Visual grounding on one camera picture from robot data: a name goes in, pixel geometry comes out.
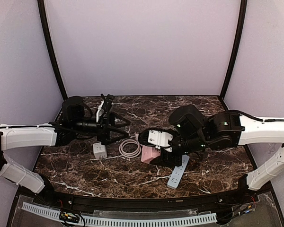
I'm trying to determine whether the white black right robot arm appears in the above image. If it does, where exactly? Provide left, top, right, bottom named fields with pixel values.
left=147, top=105, right=284, bottom=191

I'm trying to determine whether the white cable duct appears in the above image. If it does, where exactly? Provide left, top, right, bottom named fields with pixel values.
left=21, top=202, right=217, bottom=227

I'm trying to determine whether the blue power strip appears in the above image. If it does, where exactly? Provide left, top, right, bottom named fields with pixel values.
left=167, top=155, right=190, bottom=190

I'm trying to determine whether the pink cube socket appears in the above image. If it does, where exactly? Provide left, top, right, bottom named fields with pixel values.
left=141, top=145, right=160, bottom=164

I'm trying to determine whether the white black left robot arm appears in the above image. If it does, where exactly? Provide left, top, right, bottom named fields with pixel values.
left=0, top=95, right=131, bottom=195

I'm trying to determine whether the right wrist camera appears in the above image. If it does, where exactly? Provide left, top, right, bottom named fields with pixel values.
left=138, top=129, right=173, bottom=152

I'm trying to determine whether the small circuit board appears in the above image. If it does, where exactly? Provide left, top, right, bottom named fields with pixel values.
left=59, top=211, right=80, bottom=224

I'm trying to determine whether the pink coiled cable with plug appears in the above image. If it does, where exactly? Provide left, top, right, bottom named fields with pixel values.
left=119, top=133, right=142, bottom=158

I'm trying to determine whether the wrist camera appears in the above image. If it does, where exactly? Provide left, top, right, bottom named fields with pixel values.
left=138, top=129, right=173, bottom=152
left=96, top=94, right=115, bottom=122

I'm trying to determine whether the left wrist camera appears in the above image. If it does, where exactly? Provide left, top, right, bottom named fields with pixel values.
left=96, top=94, right=115, bottom=122

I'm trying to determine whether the white cube socket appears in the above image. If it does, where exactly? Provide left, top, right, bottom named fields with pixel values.
left=93, top=142, right=107, bottom=159

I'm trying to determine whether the black front rail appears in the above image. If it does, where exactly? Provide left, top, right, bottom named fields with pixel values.
left=34, top=190, right=259, bottom=213

